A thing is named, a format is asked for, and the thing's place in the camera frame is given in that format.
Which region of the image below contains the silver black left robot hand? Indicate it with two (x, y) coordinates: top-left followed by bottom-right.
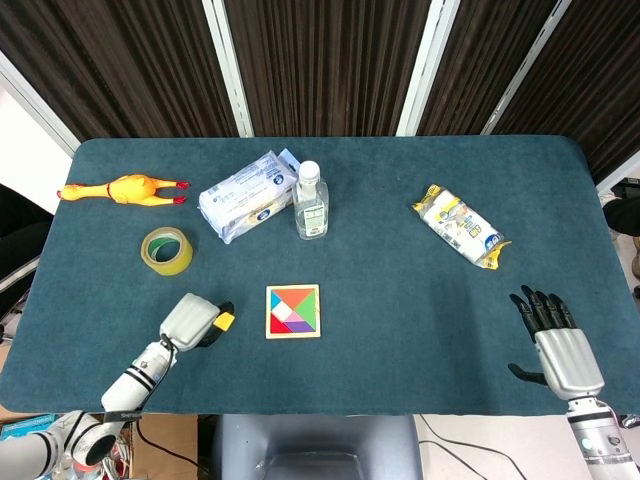
(158, 292), (237, 352)

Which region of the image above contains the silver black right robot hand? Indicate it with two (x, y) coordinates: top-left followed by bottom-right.
(507, 284), (605, 401)

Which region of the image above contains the orange triangle tangram piece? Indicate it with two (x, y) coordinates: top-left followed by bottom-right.
(272, 288), (315, 312)

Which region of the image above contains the green triangle tangram piece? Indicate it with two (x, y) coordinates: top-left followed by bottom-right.
(294, 289), (317, 334)

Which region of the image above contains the colourful tangram puzzle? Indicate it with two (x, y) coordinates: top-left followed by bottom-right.
(265, 284), (322, 341)

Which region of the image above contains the clear packing tape roll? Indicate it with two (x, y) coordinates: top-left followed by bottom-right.
(140, 226), (195, 277)

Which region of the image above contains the brown cardboard box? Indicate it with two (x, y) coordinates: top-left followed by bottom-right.
(122, 413), (200, 480)

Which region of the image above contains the white blue wet wipes pack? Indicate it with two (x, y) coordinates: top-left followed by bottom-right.
(198, 148), (301, 245)

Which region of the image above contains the yellow rubber chicken toy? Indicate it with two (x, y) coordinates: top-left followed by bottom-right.
(56, 173), (191, 207)

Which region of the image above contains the black bag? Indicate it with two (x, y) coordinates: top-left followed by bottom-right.
(603, 177), (640, 235)

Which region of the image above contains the clear sanitizer bottle white cap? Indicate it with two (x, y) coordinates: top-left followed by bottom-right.
(292, 160), (330, 241)

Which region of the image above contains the grey blue chair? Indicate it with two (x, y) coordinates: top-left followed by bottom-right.
(209, 413), (424, 480)

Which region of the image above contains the yellow snack package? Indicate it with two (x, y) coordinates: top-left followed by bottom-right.
(411, 183), (513, 272)

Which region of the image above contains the black office chair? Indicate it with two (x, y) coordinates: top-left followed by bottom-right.
(0, 183), (55, 316)

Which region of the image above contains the light blue paper box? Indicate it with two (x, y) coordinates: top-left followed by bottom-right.
(0, 413), (57, 442)

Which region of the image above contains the teal felt table cover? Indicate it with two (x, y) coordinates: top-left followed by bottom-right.
(0, 135), (640, 416)

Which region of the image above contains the dark brown curtain panel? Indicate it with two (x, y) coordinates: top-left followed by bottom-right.
(224, 0), (434, 139)
(493, 0), (640, 184)
(0, 0), (240, 144)
(417, 0), (557, 136)

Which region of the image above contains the black floor cable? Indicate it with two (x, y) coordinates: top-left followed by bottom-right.
(418, 414), (529, 480)

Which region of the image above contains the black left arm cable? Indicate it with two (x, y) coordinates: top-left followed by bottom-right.
(135, 422), (214, 476)

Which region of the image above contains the red white cable bundle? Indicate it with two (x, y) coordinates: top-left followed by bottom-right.
(107, 442), (133, 480)

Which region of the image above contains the white partition post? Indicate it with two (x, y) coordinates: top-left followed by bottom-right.
(0, 49), (81, 157)
(201, 0), (255, 139)
(396, 0), (461, 137)
(481, 0), (574, 136)

